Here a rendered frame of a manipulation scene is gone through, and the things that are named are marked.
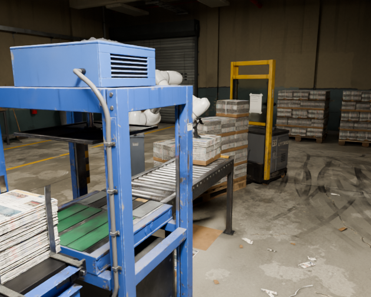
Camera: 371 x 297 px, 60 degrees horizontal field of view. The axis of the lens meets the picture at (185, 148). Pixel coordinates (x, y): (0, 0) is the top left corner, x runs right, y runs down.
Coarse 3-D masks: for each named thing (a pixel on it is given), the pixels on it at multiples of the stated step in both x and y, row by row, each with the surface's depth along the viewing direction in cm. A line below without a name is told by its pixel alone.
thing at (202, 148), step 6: (198, 138) 305; (204, 138) 306; (198, 144) 294; (204, 144) 292; (210, 144) 300; (198, 150) 296; (204, 150) 294; (210, 150) 302; (198, 156) 298; (204, 156) 295; (210, 156) 305
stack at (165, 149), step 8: (224, 136) 433; (232, 136) 442; (160, 144) 385; (168, 144) 381; (224, 144) 433; (232, 144) 444; (160, 152) 387; (168, 152) 375; (232, 152) 447; (168, 160) 378; (216, 184) 434; (208, 192) 424; (208, 200) 427
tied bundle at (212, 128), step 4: (220, 120) 420; (200, 124) 411; (204, 124) 406; (208, 124) 405; (212, 124) 410; (216, 124) 415; (220, 124) 421; (200, 128) 412; (204, 128) 407; (208, 128) 407; (212, 128) 412; (216, 128) 417; (220, 128) 423; (200, 132) 414; (204, 132) 408; (208, 132) 407; (212, 132) 412; (216, 132) 417; (220, 132) 423
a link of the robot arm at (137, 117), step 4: (128, 112) 346; (132, 112) 341; (136, 112) 342; (140, 112) 345; (128, 116) 343; (132, 116) 341; (136, 116) 341; (140, 116) 344; (144, 116) 349; (132, 120) 341; (136, 120) 342; (140, 120) 345; (144, 120) 348; (144, 124) 351
